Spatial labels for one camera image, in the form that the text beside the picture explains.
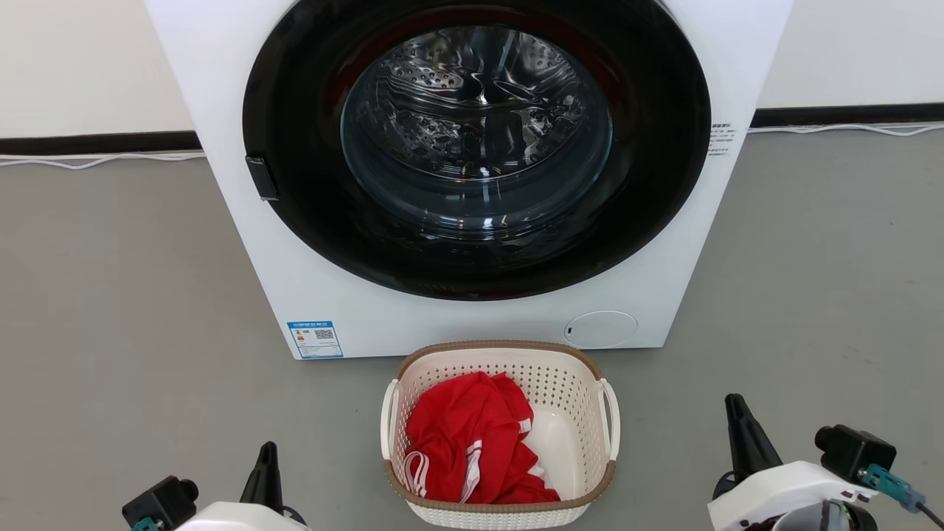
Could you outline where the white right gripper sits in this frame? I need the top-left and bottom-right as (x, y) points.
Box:
(707, 393), (879, 531)

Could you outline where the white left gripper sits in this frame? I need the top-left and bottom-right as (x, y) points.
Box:
(173, 441), (311, 531)

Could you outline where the cream perforated laundry basket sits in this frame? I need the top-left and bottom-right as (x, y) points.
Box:
(379, 339), (622, 531)

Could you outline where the blue energy label sticker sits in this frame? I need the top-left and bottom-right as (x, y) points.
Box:
(287, 319), (345, 361)

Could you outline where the round white filter cover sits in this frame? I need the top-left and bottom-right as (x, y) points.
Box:
(563, 310), (639, 350)

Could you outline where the white front-load washing machine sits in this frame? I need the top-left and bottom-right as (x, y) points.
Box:
(144, 0), (796, 361)

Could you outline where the red garment with white stripes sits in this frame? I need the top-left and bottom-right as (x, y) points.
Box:
(403, 371), (561, 505)

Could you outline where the round dark glass washer door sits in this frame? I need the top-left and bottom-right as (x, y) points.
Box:
(242, 0), (712, 302)

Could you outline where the white text label on washer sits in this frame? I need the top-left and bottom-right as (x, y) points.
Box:
(707, 122), (735, 158)

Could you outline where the teal right camera connector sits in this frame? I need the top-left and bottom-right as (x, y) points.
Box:
(858, 464), (927, 514)

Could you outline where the black washer door handle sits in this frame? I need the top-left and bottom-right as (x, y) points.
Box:
(245, 154), (280, 202)

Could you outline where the white floor cable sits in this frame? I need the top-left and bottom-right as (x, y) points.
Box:
(747, 121), (944, 139)
(0, 150), (207, 171)

